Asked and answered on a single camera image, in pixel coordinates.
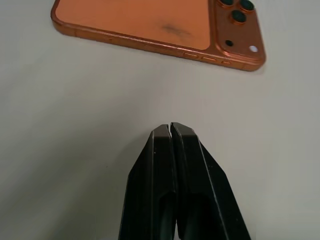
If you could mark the orange smartphone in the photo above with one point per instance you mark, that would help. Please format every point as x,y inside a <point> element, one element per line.
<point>160,22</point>

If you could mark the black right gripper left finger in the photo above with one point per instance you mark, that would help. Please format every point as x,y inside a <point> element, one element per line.
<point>150,180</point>

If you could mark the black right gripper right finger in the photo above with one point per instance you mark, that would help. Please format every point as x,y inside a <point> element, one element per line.
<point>200,185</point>

